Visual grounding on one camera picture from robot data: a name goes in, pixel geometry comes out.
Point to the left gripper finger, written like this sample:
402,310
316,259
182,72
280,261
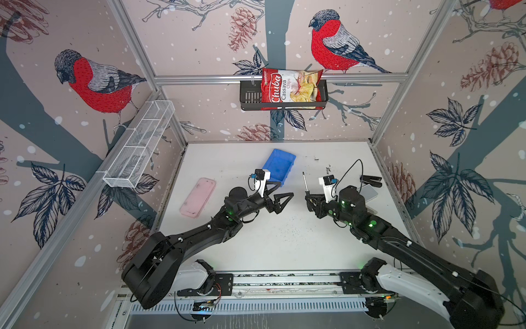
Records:
271,187
280,201

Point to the red cassava chips bag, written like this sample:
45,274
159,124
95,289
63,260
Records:
283,86

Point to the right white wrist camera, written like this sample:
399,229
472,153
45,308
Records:
328,184

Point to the black wall basket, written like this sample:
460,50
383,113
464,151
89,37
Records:
251,99

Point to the pink plastic case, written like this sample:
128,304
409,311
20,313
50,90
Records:
198,198

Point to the clear plastic box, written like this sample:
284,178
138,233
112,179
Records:
369,193

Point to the blue plastic bin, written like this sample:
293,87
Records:
279,164

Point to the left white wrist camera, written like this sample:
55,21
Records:
260,178

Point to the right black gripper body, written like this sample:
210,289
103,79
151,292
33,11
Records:
333,209

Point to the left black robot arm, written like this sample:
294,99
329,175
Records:
151,272

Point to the white wire mesh shelf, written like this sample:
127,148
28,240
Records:
132,160

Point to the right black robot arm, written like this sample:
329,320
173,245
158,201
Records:
464,298

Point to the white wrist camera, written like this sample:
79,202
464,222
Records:
328,184
260,178

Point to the black stapler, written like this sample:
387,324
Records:
374,181

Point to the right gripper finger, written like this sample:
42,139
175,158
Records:
318,210
310,199

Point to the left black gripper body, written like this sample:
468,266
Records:
264,203

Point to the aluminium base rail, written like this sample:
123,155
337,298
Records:
274,284

